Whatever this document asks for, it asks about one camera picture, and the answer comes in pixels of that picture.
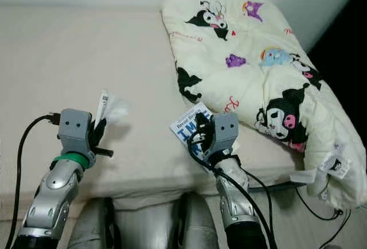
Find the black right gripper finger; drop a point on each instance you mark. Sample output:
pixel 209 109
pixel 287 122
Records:
pixel 204 125

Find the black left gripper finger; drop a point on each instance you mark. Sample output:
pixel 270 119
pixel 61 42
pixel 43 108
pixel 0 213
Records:
pixel 99 132

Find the white book blue letters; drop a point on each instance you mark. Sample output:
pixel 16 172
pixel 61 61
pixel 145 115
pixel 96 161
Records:
pixel 183 128

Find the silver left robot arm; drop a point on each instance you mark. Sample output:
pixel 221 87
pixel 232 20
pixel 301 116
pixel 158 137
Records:
pixel 51 197

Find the grey right robot leg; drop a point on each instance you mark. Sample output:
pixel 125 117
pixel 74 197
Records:
pixel 198 226

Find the grey robot leg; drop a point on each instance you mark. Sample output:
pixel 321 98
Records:
pixel 198 226
pixel 92 229

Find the grey left robot leg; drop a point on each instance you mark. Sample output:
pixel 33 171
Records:
pixel 92 229

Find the cream bed mattress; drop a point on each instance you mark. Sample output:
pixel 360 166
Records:
pixel 69 59

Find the cream cartoon print quilt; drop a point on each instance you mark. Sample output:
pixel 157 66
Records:
pixel 252 37

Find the black cabinet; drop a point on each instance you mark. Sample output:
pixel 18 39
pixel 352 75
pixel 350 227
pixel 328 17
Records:
pixel 344 48

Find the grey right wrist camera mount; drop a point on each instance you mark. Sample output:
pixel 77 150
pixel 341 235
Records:
pixel 225 131

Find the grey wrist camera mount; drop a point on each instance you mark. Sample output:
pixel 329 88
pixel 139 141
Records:
pixel 74 128
pixel 225 131

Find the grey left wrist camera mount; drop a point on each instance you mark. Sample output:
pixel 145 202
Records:
pixel 74 128

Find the dark bed frame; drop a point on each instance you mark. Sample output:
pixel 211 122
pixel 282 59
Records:
pixel 287 186

